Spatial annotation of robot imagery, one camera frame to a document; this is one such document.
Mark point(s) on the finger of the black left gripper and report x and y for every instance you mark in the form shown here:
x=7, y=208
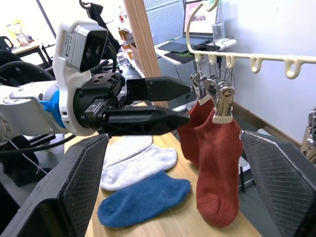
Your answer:
x=160, y=89
x=145, y=121

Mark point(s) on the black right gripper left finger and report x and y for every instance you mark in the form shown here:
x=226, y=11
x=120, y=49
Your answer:
x=61, y=195

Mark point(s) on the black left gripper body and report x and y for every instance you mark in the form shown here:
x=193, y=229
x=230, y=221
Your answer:
x=98, y=103

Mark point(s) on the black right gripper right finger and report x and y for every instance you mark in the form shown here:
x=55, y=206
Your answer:
x=281, y=182

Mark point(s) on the metal hanger clip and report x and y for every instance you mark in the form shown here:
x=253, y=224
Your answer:
x=208, y=91
x=223, y=103
x=196, y=82

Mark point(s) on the black hanging garment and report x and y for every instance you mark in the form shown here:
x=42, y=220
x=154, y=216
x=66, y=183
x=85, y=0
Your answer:
x=98, y=17

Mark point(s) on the cream plastic clip hanger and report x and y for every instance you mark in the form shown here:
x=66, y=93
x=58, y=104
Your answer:
x=271, y=57

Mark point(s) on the white ankle sock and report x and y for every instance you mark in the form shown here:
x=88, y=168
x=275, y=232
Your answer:
x=128, y=148
x=138, y=168

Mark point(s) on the red ankle sock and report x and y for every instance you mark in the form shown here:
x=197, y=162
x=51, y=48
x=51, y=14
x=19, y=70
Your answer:
x=217, y=168
x=191, y=133

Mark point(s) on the shiny metal object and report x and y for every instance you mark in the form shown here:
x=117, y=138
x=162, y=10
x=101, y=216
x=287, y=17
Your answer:
x=309, y=135

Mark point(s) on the grey perforated panel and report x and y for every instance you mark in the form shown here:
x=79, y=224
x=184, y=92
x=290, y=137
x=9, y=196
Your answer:
x=165, y=19

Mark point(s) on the white side desk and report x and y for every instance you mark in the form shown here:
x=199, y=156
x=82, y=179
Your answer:
x=222, y=44

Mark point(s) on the open laptop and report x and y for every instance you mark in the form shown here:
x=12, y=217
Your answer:
x=200, y=22

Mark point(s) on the blue ankle sock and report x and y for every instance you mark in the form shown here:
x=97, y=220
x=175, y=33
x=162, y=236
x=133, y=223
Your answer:
x=143, y=200

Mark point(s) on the clear water bottle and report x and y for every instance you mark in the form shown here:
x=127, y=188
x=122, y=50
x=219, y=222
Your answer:
x=218, y=27

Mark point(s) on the wooden slatted post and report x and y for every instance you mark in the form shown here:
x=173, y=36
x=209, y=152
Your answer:
x=143, y=37

